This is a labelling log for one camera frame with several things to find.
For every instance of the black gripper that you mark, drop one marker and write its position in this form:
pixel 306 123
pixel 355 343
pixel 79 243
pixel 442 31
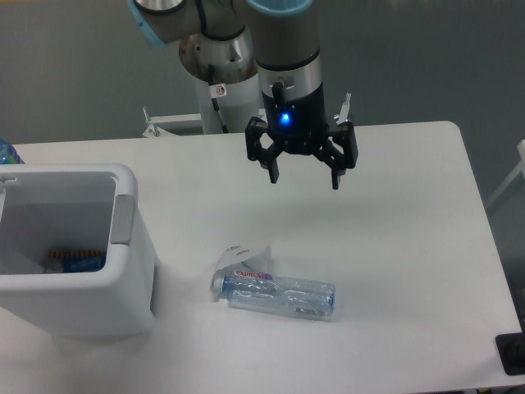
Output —
pixel 299 127

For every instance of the white paper trash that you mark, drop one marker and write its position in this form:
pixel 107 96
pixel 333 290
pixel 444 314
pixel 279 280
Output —
pixel 244 261

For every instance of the clear plastic water bottle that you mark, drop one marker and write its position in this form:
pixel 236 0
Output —
pixel 282 296

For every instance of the white trash can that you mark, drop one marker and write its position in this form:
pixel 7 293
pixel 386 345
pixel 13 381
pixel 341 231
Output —
pixel 65 207

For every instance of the blue snack wrapper in bin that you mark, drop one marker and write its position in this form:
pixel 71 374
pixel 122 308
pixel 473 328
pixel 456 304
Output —
pixel 75 261

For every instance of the black device at table corner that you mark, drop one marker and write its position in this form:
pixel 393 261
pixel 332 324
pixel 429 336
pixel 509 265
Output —
pixel 511 350

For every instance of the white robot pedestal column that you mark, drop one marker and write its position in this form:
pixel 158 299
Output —
pixel 226 80

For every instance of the white pedestal base frame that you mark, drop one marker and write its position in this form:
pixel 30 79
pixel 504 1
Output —
pixel 191 124

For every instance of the white frame at right edge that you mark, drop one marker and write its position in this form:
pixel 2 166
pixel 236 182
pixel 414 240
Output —
pixel 511 183

